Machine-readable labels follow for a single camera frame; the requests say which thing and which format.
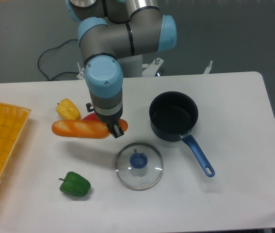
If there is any red bell pepper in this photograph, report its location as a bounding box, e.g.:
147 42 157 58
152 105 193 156
82 113 99 121

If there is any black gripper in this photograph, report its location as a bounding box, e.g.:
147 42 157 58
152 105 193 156
85 102 124 138

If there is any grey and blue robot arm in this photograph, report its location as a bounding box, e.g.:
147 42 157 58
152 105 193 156
65 0 177 138

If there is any yellow bell pepper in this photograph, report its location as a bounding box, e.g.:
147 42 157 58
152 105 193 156
56 98 81 120

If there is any long orange baguette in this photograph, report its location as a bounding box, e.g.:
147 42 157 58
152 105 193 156
51 118 129 139

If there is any green bell pepper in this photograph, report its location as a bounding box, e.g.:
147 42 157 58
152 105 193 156
59 171 91 197

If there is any black cable on floor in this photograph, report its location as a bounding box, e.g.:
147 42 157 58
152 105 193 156
37 38 82 81

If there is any dark pot with blue handle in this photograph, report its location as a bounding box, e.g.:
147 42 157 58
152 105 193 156
149 91 215 177

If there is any glass lid with blue knob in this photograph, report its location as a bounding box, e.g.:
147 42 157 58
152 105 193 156
114 142 164 191

